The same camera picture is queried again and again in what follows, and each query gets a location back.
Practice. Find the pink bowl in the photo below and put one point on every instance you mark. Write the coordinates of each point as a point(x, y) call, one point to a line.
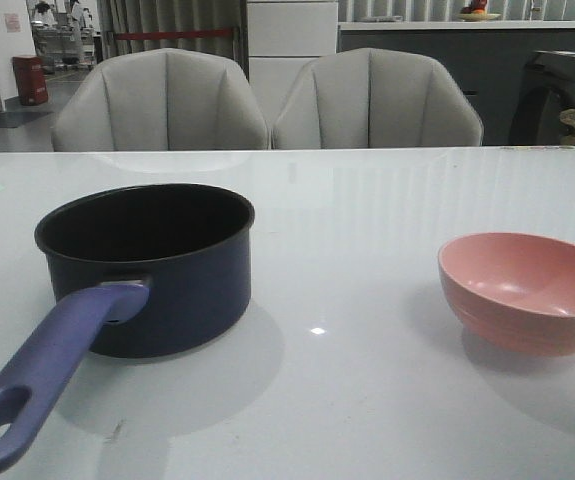
point(515, 290)

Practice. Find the dark blue saucepan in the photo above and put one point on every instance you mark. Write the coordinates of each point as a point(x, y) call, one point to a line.
point(137, 272)

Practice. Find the right grey upholstered chair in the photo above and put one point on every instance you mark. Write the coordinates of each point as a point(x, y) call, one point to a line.
point(375, 98)

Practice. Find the grey upholstered chair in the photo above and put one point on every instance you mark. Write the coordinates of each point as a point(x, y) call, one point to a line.
point(162, 100)
point(375, 98)

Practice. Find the left grey upholstered chair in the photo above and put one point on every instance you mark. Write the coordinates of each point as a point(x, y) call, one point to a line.
point(162, 100)

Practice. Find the white refrigerator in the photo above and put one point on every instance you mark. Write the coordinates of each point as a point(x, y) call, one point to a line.
point(282, 36)

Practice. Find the red barrier belt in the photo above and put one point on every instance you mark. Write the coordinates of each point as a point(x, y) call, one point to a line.
point(175, 35)

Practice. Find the grey kitchen counter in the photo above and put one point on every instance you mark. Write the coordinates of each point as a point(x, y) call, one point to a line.
point(485, 58)

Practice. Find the grey curtain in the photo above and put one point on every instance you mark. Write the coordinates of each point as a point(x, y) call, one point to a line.
point(152, 16)

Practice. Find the fruit plate on counter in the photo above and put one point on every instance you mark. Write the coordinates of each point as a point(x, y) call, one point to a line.
point(476, 11)

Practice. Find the red trash bin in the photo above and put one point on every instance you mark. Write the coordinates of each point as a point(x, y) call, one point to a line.
point(30, 80)

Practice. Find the dark appliance with glass door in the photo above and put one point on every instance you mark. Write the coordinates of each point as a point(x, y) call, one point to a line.
point(547, 89)

